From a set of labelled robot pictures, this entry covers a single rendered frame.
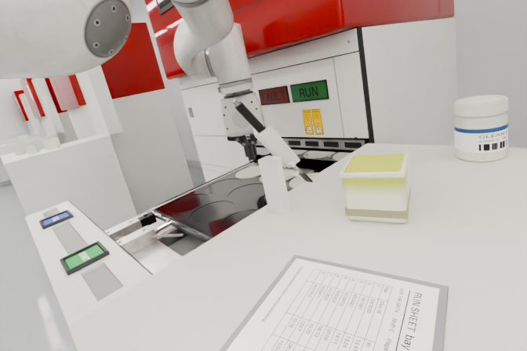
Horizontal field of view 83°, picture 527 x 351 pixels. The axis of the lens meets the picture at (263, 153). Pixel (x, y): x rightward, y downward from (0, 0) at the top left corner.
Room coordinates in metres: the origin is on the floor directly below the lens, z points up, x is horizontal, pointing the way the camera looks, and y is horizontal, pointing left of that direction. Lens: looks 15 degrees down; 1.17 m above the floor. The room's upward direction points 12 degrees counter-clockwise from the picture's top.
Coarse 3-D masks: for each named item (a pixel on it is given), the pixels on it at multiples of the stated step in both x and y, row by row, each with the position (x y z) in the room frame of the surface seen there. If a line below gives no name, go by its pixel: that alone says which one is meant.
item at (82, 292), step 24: (48, 216) 0.65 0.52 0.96; (48, 240) 0.50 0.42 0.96; (72, 240) 0.49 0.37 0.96; (96, 240) 0.46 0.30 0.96; (48, 264) 0.41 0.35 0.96; (96, 264) 0.38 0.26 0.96; (120, 264) 0.37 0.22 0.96; (72, 288) 0.33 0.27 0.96; (96, 288) 0.33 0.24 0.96; (120, 288) 0.31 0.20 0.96; (72, 312) 0.29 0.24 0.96
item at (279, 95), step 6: (264, 90) 0.89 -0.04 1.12; (270, 90) 0.88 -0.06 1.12; (276, 90) 0.86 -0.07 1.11; (282, 90) 0.84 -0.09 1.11; (264, 96) 0.90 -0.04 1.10; (270, 96) 0.88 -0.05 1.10; (276, 96) 0.86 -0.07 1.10; (282, 96) 0.84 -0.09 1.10; (264, 102) 0.90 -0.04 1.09; (270, 102) 0.88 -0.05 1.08; (276, 102) 0.87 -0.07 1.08
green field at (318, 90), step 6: (306, 84) 0.78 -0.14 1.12; (312, 84) 0.76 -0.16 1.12; (318, 84) 0.75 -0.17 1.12; (324, 84) 0.73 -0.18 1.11; (294, 90) 0.81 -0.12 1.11; (300, 90) 0.79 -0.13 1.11; (306, 90) 0.78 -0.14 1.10; (312, 90) 0.76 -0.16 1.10; (318, 90) 0.75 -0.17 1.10; (324, 90) 0.74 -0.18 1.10; (294, 96) 0.81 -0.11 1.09; (300, 96) 0.79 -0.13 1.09; (306, 96) 0.78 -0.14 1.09; (312, 96) 0.77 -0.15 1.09; (318, 96) 0.75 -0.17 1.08; (324, 96) 0.74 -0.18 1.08
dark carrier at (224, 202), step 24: (240, 168) 0.89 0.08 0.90; (288, 168) 0.79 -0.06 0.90; (192, 192) 0.77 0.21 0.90; (216, 192) 0.73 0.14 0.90; (240, 192) 0.69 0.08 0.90; (264, 192) 0.66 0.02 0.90; (168, 216) 0.64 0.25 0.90; (192, 216) 0.61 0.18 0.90; (216, 216) 0.58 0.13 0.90; (240, 216) 0.56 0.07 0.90
